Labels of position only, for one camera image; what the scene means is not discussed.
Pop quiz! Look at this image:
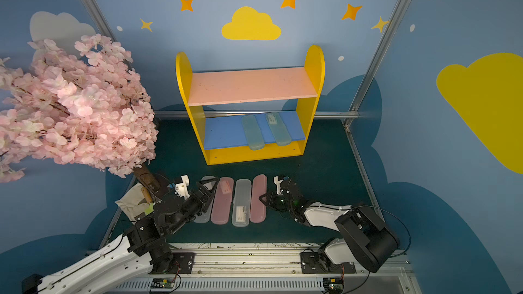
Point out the pink pencil case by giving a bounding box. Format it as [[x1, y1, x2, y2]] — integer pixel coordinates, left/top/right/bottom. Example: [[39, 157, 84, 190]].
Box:
[[211, 177, 234, 225], [250, 174, 267, 223]]

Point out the frosted white pencil case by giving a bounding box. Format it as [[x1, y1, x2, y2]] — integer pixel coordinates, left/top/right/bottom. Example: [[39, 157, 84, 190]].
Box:
[[193, 176, 216, 224]]

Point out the white pencil case with label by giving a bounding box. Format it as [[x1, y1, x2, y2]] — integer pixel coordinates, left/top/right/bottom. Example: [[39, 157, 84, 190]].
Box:
[[232, 179, 252, 227]]

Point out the green pencil case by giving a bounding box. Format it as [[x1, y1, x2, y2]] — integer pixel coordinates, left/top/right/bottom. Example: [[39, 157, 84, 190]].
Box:
[[241, 115, 265, 151]]

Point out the teal pencil case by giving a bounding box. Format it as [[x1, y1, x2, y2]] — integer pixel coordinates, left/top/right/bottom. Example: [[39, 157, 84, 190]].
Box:
[[266, 112, 292, 146]]

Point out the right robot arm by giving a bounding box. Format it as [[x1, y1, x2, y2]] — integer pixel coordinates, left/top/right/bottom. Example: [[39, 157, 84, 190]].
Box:
[[258, 179, 400, 273]]

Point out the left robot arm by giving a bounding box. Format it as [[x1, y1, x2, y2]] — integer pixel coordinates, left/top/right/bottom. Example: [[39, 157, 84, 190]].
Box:
[[22, 178, 219, 293]]

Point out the yellow wooden shelf unit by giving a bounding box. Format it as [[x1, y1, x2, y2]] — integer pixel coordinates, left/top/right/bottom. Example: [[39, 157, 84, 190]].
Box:
[[176, 45, 326, 166]]

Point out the left green circuit board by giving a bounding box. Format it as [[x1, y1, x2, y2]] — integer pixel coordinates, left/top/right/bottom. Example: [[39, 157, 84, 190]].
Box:
[[149, 278, 178, 291]]

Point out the green circuit board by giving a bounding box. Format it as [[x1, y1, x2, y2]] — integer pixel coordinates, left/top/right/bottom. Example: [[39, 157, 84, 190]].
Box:
[[149, 278, 178, 291], [322, 278, 345, 294]]

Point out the right green circuit board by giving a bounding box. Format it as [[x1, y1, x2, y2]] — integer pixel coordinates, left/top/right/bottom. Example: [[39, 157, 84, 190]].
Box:
[[322, 278, 345, 294]]

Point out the pink cherry blossom tree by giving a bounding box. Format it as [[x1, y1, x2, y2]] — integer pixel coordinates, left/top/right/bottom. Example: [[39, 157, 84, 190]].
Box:
[[1, 34, 158, 183]]

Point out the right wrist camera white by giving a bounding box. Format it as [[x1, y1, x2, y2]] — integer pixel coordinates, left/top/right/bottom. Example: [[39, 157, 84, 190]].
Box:
[[273, 175, 286, 195]]

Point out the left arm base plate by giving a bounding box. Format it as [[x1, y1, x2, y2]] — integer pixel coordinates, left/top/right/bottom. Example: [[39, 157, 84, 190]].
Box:
[[148, 252, 196, 274]]

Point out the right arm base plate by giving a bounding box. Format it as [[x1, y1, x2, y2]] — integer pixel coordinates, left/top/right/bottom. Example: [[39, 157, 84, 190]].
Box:
[[300, 250, 356, 274]]

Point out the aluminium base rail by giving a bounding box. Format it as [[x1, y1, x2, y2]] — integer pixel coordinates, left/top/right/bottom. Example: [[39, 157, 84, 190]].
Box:
[[105, 243, 422, 293]]

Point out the aluminium frame rail back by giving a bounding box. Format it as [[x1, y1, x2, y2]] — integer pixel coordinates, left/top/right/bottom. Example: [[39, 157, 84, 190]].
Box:
[[155, 110, 359, 120]]

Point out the aluminium floor rail right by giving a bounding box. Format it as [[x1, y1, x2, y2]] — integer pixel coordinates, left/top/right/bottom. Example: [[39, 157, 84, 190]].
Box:
[[343, 118, 385, 221]]

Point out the aluminium frame post left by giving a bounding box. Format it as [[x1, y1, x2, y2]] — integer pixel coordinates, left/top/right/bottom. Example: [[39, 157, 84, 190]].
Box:
[[60, 0, 117, 42]]

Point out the aluminium frame post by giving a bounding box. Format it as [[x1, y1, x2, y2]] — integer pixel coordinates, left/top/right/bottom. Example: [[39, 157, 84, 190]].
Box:
[[60, 0, 117, 42], [349, 0, 412, 113]]

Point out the aluminium frame post right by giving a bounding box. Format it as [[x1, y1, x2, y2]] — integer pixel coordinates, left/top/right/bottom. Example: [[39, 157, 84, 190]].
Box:
[[349, 0, 412, 113]]

